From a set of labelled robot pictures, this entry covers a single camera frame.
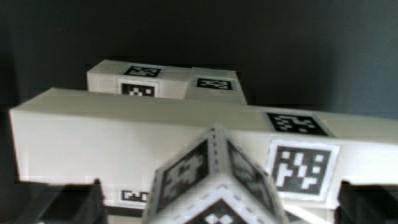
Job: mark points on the white chair leg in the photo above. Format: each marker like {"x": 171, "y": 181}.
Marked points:
{"x": 163, "y": 81}
{"x": 211, "y": 187}

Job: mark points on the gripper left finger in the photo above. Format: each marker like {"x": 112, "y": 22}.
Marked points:
{"x": 66, "y": 205}

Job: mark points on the white chair back frame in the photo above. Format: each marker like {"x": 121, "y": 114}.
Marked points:
{"x": 94, "y": 136}

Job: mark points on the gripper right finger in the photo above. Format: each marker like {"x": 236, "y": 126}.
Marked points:
{"x": 368, "y": 204}

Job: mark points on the white chair seat part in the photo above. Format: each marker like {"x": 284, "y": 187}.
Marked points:
{"x": 130, "y": 196}

